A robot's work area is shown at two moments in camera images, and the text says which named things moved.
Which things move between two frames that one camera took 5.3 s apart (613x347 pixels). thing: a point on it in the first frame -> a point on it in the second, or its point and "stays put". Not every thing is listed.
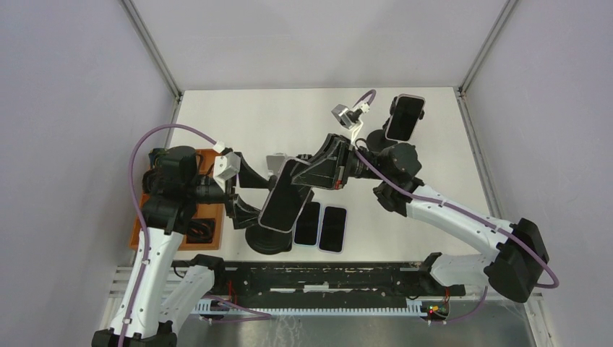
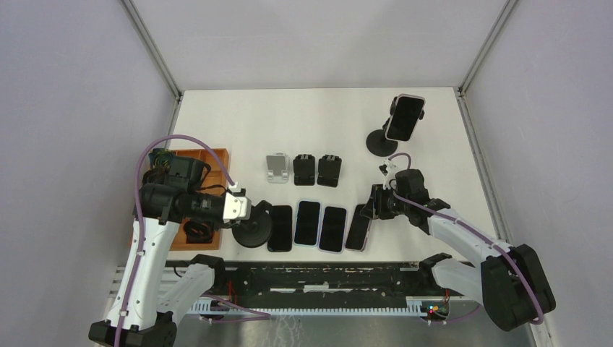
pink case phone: (286, 200) -> (359, 230)
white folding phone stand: (275, 162) stays put
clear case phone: (407, 112) stays put
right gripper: (332, 164) -> (374, 208)
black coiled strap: (200, 230) stays put
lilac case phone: (332, 232) stays put
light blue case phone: (306, 228) stays put
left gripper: (241, 213) -> (246, 222)
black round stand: (377, 139) stays put
